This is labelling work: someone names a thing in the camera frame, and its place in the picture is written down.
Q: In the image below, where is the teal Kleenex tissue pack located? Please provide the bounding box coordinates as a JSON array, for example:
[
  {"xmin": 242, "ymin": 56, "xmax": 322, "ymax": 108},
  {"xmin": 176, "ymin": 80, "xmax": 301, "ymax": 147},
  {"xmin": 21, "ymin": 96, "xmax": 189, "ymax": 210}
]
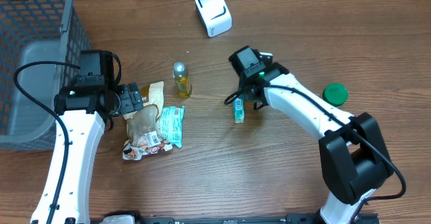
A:
[{"xmin": 233, "ymin": 98, "xmax": 244, "ymax": 124}]

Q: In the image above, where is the PanTree beige snack pouch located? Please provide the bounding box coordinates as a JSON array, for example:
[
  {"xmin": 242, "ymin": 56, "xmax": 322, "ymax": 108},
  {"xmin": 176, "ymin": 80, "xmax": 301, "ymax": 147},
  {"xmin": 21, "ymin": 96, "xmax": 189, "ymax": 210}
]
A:
[{"xmin": 122, "ymin": 81, "xmax": 173, "ymax": 161}]

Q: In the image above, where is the teal snack packet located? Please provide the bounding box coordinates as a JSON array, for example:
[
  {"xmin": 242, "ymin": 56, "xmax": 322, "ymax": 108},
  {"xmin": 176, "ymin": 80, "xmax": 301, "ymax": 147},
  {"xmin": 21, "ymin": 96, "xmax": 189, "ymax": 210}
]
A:
[{"xmin": 158, "ymin": 106, "xmax": 185, "ymax": 148}]

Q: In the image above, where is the yellow Vim drink bottle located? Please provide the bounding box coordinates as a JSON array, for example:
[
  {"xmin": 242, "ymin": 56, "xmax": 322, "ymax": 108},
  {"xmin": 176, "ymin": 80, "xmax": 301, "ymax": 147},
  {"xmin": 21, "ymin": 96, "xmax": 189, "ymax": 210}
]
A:
[{"xmin": 172, "ymin": 62, "xmax": 192, "ymax": 99}]

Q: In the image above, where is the green lid jar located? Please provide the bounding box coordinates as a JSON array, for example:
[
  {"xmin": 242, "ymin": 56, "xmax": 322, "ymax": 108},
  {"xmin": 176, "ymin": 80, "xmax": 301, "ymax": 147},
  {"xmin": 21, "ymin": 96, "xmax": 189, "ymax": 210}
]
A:
[{"xmin": 322, "ymin": 83, "xmax": 349, "ymax": 107}]

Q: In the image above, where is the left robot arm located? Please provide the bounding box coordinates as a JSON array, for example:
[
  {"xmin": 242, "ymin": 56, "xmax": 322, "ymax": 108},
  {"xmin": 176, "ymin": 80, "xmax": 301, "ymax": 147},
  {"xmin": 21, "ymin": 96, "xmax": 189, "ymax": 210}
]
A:
[{"xmin": 30, "ymin": 50, "xmax": 143, "ymax": 223}]

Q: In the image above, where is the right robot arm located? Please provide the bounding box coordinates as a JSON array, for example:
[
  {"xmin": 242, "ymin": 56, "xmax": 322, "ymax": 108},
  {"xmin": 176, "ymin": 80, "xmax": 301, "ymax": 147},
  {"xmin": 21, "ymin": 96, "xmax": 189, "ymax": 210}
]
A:
[{"xmin": 225, "ymin": 46, "xmax": 394, "ymax": 223}]

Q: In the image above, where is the white barcode scanner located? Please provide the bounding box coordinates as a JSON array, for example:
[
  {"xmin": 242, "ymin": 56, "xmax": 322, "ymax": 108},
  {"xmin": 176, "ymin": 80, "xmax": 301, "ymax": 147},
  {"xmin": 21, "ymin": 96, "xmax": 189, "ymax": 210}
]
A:
[{"xmin": 195, "ymin": 0, "xmax": 232, "ymax": 38}]

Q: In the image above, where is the grey plastic basket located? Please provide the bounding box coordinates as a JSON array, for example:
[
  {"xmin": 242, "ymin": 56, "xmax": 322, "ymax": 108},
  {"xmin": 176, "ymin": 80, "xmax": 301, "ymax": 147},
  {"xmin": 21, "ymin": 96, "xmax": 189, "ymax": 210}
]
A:
[{"xmin": 1, "ymin": 0, "xmax": 92, "ymax": 150}]

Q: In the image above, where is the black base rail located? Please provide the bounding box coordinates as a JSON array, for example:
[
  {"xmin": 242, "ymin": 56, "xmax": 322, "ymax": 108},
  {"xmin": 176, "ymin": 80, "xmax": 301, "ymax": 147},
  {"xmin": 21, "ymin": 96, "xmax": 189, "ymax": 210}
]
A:
[{"xmin": 90, "ymin": 210, "xmax": 380, "ymax": 224}]

